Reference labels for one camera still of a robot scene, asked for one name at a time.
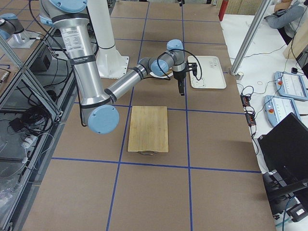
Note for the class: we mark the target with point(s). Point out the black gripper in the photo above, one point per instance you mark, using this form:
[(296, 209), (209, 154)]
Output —
[(179, 76)]

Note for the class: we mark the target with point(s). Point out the white round plate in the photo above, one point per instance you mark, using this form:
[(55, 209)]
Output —
[(169, 74)]

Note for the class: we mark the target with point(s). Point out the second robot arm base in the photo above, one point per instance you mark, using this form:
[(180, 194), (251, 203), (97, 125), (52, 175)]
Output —
[(12, 30)]

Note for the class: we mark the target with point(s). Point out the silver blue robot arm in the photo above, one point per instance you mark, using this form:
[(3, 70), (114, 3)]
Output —
[(72, 18)]

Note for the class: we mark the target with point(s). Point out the cream bear tray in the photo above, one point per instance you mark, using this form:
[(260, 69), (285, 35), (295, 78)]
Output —
[(209, 75)]

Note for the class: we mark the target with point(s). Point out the wooden cutting board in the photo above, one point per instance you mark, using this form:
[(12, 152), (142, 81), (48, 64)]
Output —
[(148, 132)]

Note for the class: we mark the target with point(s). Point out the red bottle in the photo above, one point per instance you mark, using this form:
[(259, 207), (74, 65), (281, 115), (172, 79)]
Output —
[(222, 10)]

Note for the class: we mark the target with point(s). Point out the lower teach pendant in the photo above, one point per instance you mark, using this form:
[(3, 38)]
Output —
[(277, 108)]

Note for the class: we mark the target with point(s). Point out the teach pendant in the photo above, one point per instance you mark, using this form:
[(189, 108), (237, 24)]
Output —
[(290, 85), (277, 108)]

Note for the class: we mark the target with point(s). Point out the upper teach pendant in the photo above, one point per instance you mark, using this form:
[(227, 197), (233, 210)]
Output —
[(290, 85)]

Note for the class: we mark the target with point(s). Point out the black laptop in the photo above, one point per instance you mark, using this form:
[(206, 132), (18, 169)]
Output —
[(285, 148)]

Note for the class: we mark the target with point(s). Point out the seated person grey hoodie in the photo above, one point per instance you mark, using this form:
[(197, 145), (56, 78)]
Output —
[(287, 16)]

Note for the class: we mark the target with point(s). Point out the black power box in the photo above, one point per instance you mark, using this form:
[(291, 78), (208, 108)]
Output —
[(44, 61)]

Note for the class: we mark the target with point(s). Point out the black monitor stand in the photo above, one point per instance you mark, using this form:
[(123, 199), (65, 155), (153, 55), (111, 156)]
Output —
[(289, 197)]

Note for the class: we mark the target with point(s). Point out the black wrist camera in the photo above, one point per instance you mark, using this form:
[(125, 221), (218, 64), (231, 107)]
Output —
[(192, 67)]

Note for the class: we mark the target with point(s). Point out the black orange cable adapter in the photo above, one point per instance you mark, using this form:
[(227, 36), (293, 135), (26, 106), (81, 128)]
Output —
[(248, 110)]

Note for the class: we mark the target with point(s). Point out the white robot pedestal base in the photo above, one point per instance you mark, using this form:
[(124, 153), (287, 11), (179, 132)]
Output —
[(110, 63)]

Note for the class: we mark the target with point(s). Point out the aluminium frame post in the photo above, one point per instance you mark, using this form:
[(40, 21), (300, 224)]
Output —
[(249, 37)]

